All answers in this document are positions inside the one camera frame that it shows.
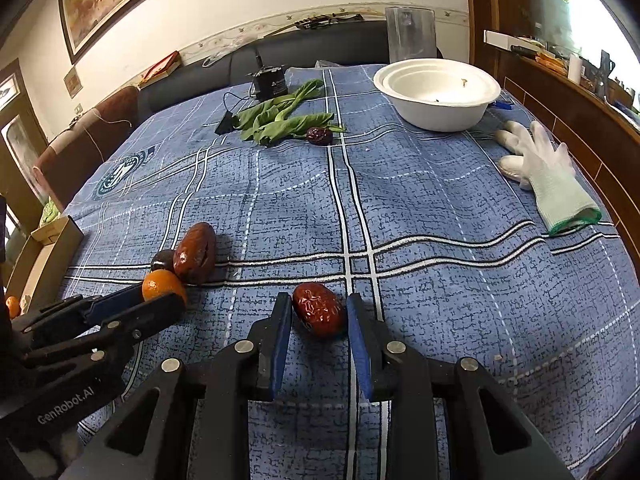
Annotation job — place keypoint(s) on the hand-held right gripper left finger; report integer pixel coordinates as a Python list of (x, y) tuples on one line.
[(281, 345)]

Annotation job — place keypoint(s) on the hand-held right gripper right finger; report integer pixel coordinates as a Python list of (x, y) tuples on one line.
[(359, 350)]

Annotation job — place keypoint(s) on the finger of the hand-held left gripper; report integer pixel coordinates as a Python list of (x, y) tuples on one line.
[(155, 312), (115, 305)]

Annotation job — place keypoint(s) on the small tangerine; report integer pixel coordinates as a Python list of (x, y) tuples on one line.
[(162, 284), (12, 307)]

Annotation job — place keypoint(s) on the wrinkled red jujube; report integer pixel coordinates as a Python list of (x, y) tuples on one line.
[(317, 310), (318, 136)]

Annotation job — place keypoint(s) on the dark purple plum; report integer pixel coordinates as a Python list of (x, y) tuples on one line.
[(162, 260)]

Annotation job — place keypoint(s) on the large brown jujube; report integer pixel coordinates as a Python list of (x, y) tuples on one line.
[(195, 252)]

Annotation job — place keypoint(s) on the cardboard box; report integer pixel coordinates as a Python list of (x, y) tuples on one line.
[(55, 240)]

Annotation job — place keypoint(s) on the green plastic bag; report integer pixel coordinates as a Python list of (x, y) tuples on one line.
[(48, 212)]

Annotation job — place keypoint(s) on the brown upholstered chair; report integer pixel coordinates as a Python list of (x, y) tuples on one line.
[(90, 145)]

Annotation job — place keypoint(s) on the wooden door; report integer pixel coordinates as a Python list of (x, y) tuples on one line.
[(15, 125)]

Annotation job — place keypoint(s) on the green leafy vegetable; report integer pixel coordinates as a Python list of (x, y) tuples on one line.
[(280, 120)]

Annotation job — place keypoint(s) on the red book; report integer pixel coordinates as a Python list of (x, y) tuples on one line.
[(160, 67)]

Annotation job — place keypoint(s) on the white paper bowl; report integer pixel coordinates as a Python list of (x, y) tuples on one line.
[(435, 115), (440, 82)]

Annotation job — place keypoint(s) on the white work glove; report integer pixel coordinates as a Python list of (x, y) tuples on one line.
[(550, 180)]

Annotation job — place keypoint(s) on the black electronic device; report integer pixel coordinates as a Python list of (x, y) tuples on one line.
[(270, 82)]

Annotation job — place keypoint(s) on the blue pen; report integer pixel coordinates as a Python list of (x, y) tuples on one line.
[(501, 105)]

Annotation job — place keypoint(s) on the dark grey sofa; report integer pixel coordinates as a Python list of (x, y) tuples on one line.
[(340, 42)]

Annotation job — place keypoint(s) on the wooden sideboard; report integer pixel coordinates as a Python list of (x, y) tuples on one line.
[(575, 125)]

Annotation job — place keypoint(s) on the clear plastic container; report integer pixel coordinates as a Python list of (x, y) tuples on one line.
[(410, 35)]

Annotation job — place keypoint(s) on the black tool on sofa back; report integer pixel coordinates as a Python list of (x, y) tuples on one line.
[(325, 21)]

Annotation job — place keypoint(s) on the white flat box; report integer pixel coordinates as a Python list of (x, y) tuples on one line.
[(500, 39)]

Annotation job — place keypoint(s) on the white paper roll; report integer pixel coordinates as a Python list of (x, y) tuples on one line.
[(575, 67)]

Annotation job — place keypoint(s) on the small wall plaque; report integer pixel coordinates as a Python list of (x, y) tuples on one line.
[(72, 82)]

